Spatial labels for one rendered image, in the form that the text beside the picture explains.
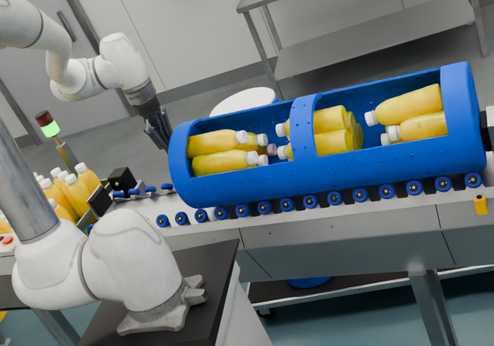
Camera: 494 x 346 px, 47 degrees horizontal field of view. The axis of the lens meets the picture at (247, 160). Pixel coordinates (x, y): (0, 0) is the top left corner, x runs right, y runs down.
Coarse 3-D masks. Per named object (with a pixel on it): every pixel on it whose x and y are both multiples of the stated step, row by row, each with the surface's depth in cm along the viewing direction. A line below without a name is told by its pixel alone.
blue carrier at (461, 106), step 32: (320, 96) 165; (352, 96) 169; (384, 96) 168; (448, 96) 139; (192, 128) 188; (224, 128) 190; (256, 128) 187; (384, 128) 173; (448, 128) 139; (480, 128) 150; (192, 160) 185; (320, 160) 154; (352, 160) 151; (384, 160) 148; (416, 160) 146; (448, 160) 143; (480, 160) 142; (192, 192) 174; (224, 192) 171; (256, 192) 168; (288, 192) 166
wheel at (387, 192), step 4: (384, 184) 158; (388, 184) 158; (380, 188) 158; (384, 188) 158; (388, 188) 158; (392, 188) 157; (380, 192) 158; (384, 192) 158; (388, 192) 157; (392, 192) 157; (384, 196) 158; (388, 196) 157; (392, 196) 157
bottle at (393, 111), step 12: (432, 84) 149; (396, 96) 154; (408, 96) 150; (420, 96) 149; (432, 96) 147; (384, 108) 153; (396, 108) 151; (408, 108) 150; (420, 108) 149; (432, 108) 148; (384, 120) 154; (396, 120) 153
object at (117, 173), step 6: (120, 168) 229; (126, 168) 228; (114, 174) 227; (120, 174) 224; (126, 174) 227; (108, 180) 226; (114, 180) 225; (120, 180) 224; (126, 180) 226; (132, 180) 230; (114, 186) 227; (120, 186) 226; (126, 186) 226; (132, 186) 229; (126, 192) 227
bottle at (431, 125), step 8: (432, 112) 147; (440, 112) 146; (408, 120) 149; (416, 120) 147; (424, 120) 146; (432, 120) 145; (440, 120) 145; (400, 128) 150; (408, 128) 148; (416, 128) 147; (424, 128) 146; (432, 128) 145; (440, 128) 145; (400, 136) 151; (408, 136) 149; (416, 136) 148; (424, 136) 147; (432, 136) 146
